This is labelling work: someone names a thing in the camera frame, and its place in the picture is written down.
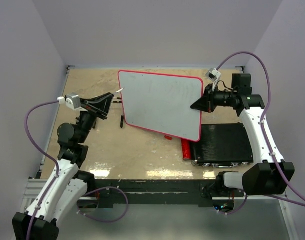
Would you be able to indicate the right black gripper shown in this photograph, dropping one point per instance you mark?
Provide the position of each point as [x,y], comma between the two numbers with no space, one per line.
[206,103]

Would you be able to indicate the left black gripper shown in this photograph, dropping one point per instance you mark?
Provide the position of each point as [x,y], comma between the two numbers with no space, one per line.
[102,105]

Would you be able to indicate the pink framed whiteboard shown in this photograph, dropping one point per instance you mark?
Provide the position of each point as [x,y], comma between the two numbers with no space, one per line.
[161,102]

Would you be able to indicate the red marker cap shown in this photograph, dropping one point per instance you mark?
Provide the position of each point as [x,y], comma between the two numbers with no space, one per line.
[168,137]

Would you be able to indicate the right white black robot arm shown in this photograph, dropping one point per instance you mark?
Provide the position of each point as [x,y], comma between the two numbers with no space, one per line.
[270,173]

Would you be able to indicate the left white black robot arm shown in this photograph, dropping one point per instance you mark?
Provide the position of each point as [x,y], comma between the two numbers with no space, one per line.
[67,183]

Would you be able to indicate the red glitter microphone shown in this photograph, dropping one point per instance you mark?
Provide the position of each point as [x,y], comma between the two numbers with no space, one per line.
[186,150]

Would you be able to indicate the black ribbed case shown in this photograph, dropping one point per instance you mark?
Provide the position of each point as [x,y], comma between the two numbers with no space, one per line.
[222,146]

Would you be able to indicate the wire whiteboard stand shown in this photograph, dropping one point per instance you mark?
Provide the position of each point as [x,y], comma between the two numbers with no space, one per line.
[118,111]

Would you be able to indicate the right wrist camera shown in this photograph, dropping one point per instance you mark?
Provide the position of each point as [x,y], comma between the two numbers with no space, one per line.
[213,74]

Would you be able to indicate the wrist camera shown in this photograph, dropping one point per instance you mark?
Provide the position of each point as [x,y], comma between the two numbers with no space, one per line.
[71,100]
[213,74]

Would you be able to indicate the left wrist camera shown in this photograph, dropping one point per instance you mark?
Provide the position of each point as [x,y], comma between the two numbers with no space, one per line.
[71,100]

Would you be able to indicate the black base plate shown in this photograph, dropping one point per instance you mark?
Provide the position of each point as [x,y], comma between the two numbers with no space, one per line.
[160,192]

